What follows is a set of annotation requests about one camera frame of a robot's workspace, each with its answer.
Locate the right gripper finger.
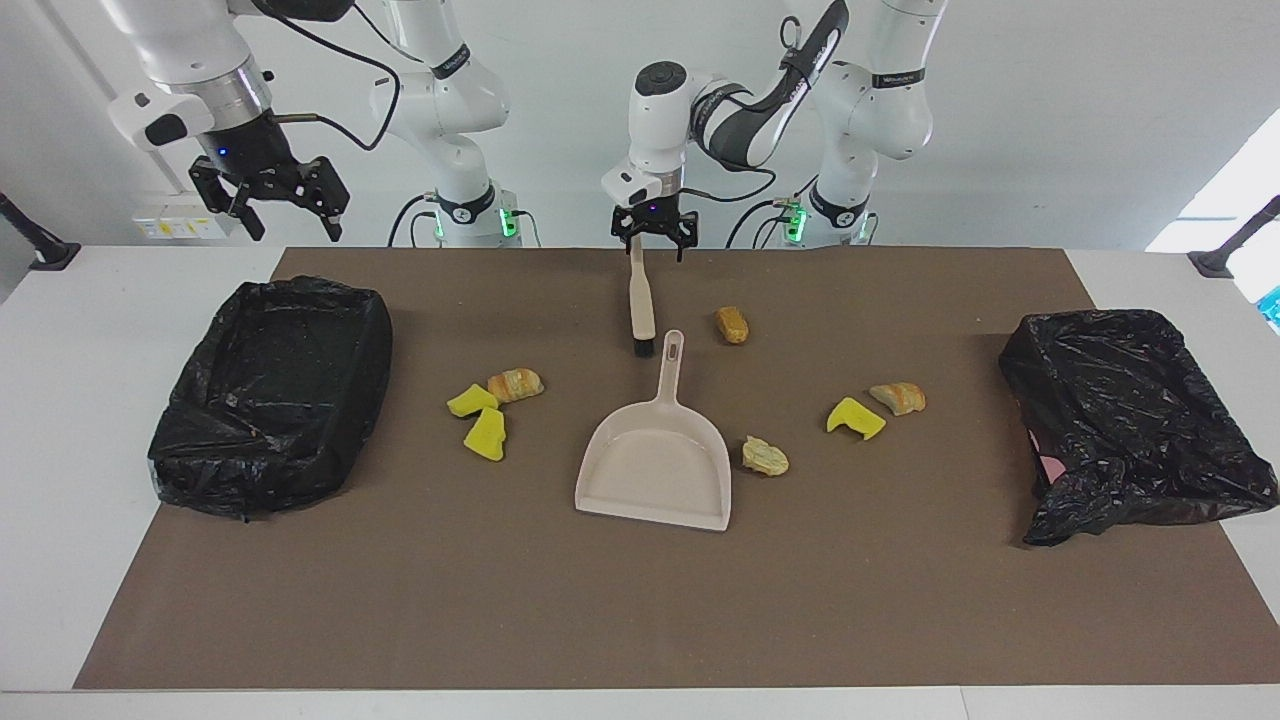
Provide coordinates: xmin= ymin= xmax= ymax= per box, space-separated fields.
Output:
xmin=190 ymin=158 xmax=268 ymax=242
xmin=285 ymin=157 xmax=352 ymax=242

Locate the beige hand brush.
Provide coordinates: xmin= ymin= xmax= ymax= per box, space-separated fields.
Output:
xmin=627 ymin=235 xmax=658 ymax=359

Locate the striped bread roll piece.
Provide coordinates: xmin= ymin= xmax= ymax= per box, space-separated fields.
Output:
xmin=486 ymin=368 xmax=546 ymax=404

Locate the pale bread piece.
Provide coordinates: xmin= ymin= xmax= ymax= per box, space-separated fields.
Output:
xmin=741 ymin=435 xmax=791 ymax=477

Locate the beige plastic dustpan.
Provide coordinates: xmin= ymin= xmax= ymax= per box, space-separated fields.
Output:
xmin=574 ymin=329 xmax=733 ymax=532

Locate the notched yellow foam chunk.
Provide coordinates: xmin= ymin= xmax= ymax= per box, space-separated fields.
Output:
xmin=826 ymin=397 xmax=888 ymax=442

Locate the orange crusted bread piece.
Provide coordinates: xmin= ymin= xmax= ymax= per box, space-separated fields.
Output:
xmin=868 ymin=382 xmax=927 ymax=417

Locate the black bag lined bin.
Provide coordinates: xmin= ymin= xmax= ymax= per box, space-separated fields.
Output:
xmin=147 ymin=277 xmax=394 ymax=521

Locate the black bag over pink bin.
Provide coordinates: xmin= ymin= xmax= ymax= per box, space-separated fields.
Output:
xmin=998 ymin=308 xmax=1280 ymax=548

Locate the black clamp stand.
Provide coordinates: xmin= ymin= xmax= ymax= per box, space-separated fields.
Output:
xmin=1188 ymin=195 xmax=1280 ymax=279
xmin=0 ymin=192 xmax=81 ymax=272

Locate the brown table mat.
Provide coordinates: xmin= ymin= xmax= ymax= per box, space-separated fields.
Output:
xmin=73 ymin=247 xmax=1280 ymax=691

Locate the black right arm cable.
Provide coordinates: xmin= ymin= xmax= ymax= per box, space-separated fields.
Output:
xmin=260 ymin=5 xmax=401 ymax=153

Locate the black left base cable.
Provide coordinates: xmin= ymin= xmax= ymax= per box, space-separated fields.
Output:
xmin=726 ymin=198 xmax=801 ymax=249

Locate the black base cable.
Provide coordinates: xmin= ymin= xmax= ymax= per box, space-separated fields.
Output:
xmin=388 ymin=193 xmax=441 ymax=248
xmin=726 ymin=198 xmax=801 ymax=249

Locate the white wall power outlet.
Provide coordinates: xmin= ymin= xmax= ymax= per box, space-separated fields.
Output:
xmin=133 ymin=205 xmax=226 ymax=241

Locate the black right base cable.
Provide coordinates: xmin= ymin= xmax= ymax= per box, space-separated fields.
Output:
xmin=388 ymin=193 xmax=441 ymax=248

